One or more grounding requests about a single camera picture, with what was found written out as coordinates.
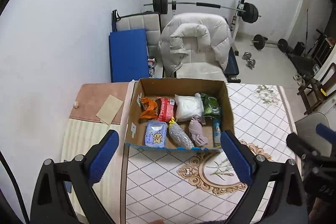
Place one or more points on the small water bottle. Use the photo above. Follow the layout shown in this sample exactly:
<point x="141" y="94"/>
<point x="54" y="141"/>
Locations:
<point x="216" y="132"/>

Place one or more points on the red snack packet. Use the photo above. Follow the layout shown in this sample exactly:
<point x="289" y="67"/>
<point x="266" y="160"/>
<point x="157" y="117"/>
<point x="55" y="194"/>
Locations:
<point x="166" y="109"/>

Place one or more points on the white powder bag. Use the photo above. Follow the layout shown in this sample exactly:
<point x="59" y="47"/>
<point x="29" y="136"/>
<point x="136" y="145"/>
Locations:
<point x="189" y="108"/>

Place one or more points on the orange snack packet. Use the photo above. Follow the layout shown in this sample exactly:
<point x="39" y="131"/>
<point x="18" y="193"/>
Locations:
<point x="149" y="108"/>

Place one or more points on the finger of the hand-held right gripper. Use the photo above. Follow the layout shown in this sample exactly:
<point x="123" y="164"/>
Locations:
<point x="326" y="132"/>
<point x="299" y="144"/>

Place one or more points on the green snack packet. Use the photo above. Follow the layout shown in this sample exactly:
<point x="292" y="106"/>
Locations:
<point x="210" y="106"/>

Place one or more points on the long barbell with black plates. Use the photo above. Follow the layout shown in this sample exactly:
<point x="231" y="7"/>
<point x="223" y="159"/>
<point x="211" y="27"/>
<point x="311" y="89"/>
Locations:
<point x="207" y="5"/>

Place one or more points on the short barbell with black plates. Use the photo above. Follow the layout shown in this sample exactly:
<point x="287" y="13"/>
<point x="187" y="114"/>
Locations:
<point x="258" y="41"/>

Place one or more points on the blue tissue pack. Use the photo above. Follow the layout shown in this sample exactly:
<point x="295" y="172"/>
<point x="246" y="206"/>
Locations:
<point x="155" y="134"/>

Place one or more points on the dark wooden chair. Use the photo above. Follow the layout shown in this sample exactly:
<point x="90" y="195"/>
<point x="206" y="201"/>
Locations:
<point x="319" y="87"/>

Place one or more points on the cream striped mat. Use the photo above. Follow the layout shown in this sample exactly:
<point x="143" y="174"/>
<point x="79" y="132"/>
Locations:
<point x="78" y="140"/>

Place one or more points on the cream padded chair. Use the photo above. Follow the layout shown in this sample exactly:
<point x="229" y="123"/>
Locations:
<point x="199" y="70"/>

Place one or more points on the person's dark fleece clothing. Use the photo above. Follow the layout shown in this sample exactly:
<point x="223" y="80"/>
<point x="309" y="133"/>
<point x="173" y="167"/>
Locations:
<point x="215" y="222"/>

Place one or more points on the black exercise machine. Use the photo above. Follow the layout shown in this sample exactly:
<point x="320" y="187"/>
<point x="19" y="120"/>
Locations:
<point x="319" y="43"/>

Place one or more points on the cardboard box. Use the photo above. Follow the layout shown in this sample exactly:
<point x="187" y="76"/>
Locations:
<point x="181" y="87"/>

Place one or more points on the chrome dumbbell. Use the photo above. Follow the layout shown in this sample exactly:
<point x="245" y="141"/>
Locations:
<point x="246" y="56"/>
<point x="251" y="64"/>

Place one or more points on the pink mat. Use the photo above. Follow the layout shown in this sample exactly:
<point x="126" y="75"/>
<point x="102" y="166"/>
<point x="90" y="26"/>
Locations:
<point x="89" y="98"/>

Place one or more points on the white shoe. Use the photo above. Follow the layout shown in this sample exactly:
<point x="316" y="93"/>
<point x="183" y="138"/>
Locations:
<point x="297" y="77"/>
<point x="301" y="81"/>

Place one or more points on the floral printed tablecloth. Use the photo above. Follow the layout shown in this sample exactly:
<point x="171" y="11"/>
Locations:
<point x="162" y="187"/>

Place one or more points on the black floor mat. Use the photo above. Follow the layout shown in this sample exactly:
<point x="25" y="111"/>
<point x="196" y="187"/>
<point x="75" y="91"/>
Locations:
<point x="302" y="62"/>

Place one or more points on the red and white small packet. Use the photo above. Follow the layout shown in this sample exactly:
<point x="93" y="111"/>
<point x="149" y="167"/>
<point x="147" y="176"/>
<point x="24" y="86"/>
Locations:
<point x="151" y="65"/>

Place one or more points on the white puffer jacket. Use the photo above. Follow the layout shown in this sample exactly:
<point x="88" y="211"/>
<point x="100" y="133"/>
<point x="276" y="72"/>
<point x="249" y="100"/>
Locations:
<point x="194" y="37"/>

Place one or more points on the grey plastic chair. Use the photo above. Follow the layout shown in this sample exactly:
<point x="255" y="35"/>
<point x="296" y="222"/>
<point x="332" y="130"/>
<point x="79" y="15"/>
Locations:
<point x="309" y="124"/>

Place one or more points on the black bag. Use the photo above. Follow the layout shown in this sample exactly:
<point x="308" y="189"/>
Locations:
<point x="299" y="48"/>

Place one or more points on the black weight bench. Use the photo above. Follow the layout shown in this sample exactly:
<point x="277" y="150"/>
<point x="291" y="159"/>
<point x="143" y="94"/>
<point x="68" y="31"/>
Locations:
<point x="233" y="66"/>

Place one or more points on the blue folded mat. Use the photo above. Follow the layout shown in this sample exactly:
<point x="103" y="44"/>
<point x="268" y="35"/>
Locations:
<point x="128" y="56"/>

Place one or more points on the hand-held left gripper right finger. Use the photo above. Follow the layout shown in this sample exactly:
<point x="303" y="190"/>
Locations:
<point x="236" y="158"/>

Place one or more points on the white barbell rack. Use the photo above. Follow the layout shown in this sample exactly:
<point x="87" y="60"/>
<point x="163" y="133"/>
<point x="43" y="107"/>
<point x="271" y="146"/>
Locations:
<point x="240" y="3"/>

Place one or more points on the purple cloth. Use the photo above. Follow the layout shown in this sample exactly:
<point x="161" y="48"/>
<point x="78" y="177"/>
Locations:
<point x="197" y="132"/>

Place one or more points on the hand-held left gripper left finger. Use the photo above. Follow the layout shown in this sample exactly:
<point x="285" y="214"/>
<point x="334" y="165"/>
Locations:
<point x="103" y="158"/>

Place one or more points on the beige padded panel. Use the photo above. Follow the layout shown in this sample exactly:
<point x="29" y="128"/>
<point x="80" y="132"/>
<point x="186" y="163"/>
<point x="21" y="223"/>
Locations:
<point x="139" y="23"/>

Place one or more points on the tan paper sheet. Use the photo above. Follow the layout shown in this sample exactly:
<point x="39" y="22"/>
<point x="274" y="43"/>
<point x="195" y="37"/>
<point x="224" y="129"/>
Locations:
<point x="109" y="109"/>

